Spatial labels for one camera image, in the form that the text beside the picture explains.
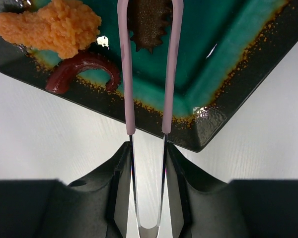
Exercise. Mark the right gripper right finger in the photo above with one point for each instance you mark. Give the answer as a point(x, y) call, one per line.
point(201, 206)

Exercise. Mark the red octopus tentacle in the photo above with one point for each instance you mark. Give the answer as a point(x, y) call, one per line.
point(64, 73)

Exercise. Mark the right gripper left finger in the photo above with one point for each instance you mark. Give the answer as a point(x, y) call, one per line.
point(104, 198)

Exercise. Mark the clear plastic tongs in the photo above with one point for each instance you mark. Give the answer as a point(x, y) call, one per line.
point(127, 73)

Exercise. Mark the orange fried shrimp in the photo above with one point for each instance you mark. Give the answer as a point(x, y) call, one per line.
point(63, 26)

